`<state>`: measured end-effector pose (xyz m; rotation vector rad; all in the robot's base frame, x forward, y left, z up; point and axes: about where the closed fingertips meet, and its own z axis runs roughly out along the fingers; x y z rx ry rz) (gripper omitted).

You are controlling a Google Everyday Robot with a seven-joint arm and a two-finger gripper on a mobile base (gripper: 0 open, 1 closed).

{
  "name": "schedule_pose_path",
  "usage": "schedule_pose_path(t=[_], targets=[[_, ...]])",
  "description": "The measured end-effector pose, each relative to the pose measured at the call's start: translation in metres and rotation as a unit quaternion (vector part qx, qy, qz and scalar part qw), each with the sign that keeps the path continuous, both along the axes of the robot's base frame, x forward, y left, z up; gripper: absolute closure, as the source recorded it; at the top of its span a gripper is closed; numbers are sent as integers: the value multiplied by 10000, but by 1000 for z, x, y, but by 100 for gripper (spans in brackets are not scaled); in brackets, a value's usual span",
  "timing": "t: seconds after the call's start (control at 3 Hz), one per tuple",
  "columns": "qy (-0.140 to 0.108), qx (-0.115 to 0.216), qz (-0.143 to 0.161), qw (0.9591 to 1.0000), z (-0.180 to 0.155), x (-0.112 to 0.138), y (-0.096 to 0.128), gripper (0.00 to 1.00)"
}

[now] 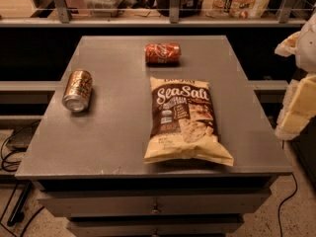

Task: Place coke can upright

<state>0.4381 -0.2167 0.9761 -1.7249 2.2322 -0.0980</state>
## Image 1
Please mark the clear plastic container on shelf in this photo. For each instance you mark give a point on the clear plastic container on shelf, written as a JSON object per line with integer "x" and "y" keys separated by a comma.
{"x": 103, "y": 8}

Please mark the sea salt chips bag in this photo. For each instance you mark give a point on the sea salt chips bag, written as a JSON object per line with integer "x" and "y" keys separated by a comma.
{"x": 183, "y": 123}

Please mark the colourful snack bag on shelf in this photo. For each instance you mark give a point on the colourful snack bag on shelf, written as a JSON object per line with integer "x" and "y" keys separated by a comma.
{"x": 241, "y": 9}

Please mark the gold soda can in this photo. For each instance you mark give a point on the gold soda can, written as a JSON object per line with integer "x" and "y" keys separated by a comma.
{"x": 78, "y": 90}

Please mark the metal shelf rail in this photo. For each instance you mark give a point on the metal shelf rail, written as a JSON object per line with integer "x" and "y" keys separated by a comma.
{"x": 145, "y": 14}

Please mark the red coke can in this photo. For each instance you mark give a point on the red coke can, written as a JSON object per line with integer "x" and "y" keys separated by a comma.
{"x": 162, "y": 53}

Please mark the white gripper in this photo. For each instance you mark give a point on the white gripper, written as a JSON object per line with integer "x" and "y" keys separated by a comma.
{"x": 307, "y": 51}

